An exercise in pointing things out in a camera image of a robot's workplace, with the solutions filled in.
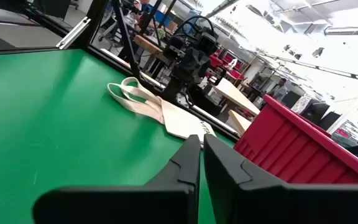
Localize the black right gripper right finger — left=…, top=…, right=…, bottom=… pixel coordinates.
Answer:
left=203, top=133, right=358, bottom=224

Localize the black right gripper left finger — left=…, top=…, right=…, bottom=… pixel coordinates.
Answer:
left=32, top=134, right=202, bottom=224

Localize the red plastic laundry bin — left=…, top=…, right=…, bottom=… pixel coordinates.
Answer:
left=233, top=95, right=358, bottom=185

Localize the cream canvas tote bag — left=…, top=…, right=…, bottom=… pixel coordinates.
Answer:
left=107, top=77, right=217, bottom=147

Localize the light wood table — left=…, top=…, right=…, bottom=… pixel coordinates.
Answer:
left=213, top=77, right=261, bottom=116

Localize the person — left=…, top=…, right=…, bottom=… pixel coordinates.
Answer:
left=131, top=0, right=155, bottom=30
left=267, top=77, right=288, bottom=102

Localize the green table mat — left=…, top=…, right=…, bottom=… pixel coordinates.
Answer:
left=0, top=49, right=236, bottom=224

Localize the red lounge seat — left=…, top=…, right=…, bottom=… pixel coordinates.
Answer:
left=209, top=52, right=246, bottom=80

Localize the silver frame bracket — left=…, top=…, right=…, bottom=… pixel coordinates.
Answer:
left=55, top=16, right=91, bottom=50

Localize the black aluminium table frame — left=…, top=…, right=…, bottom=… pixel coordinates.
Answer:
left=0, top=0, right=241, bottom=142

